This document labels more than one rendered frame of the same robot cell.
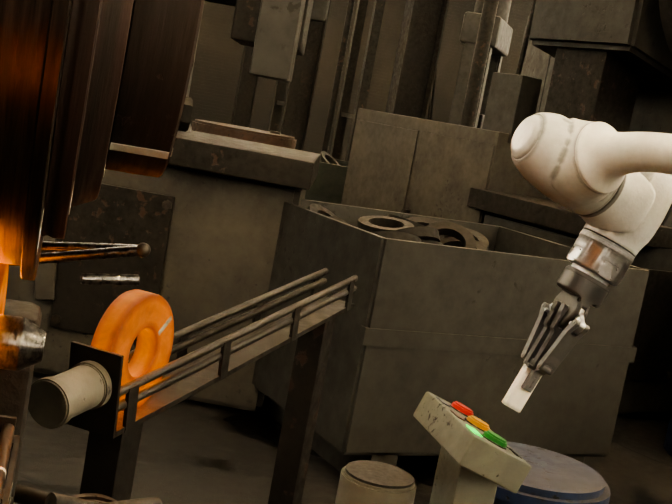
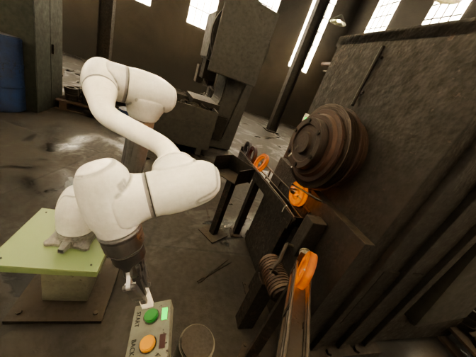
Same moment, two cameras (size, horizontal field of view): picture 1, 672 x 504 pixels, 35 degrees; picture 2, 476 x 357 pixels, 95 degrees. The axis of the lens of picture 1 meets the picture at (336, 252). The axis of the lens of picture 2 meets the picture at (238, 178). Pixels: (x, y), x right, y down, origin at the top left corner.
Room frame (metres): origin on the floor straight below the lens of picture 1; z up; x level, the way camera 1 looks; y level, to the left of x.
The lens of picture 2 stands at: (2.04, -0.24, 1.30)
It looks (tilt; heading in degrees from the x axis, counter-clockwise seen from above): 23 degrees down; 173
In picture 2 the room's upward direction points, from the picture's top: 20 degrees clockwise
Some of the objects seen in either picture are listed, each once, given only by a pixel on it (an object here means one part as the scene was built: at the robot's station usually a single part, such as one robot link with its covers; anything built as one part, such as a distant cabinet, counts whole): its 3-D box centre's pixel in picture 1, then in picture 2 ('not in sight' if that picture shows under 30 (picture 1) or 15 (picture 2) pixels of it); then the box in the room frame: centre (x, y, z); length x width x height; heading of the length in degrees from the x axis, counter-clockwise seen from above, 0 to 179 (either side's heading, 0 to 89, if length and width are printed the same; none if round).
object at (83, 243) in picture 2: not in sight; (74, 234); (1.22, -0.80, 0.41); 0.22 x 0.18 x 0.06; 10
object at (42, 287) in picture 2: not in sight; (74, 267); (1.20, -0.80, 0.16); 0.40 x 0.40 x 0.31; 13
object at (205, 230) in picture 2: not in sight; (222, 199); (0.40, -0.11, 0.36); 0.26 x 0.20 x 0.72; 50
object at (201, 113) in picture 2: not in sight; (179, 119); (-1.64, -1.08, 0.39); 1.03 x 0.83 x 0.79; 109
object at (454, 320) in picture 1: (431, 334); not in sight; (3.54, -0.36, 0.39); 1.03 x 0.83 x 0.77; 120
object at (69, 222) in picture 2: not in sight; (80, 207); (1.19, -0.79, 0.54); 0.18 x 0.16 x 0.22; 124
